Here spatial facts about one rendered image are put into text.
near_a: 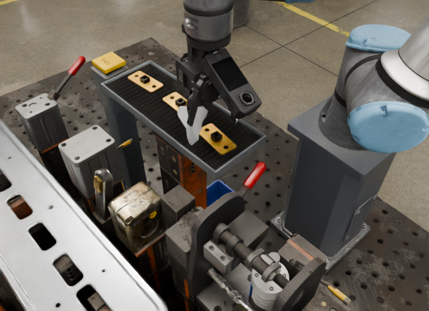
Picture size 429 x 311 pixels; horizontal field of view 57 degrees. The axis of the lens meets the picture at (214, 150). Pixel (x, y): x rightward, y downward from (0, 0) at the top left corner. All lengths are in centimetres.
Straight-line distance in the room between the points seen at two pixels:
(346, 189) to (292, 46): 253
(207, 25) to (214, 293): 48
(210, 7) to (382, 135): 33
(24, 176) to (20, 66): 243
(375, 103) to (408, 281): 67
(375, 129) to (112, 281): 53
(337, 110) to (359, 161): 11
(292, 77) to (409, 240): 193
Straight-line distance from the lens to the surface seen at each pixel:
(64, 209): 91
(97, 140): 88
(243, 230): 64
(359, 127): 67
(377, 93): 67
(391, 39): 79
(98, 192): 85
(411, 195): 240
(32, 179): 100
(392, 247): 126
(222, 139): 76
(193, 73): 67
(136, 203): 78
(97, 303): 80
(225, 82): 63
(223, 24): 61
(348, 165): 85
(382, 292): 118
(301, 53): 330
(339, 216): 100
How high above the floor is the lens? 169
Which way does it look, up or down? 45 degrees down
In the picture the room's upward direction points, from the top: straight up
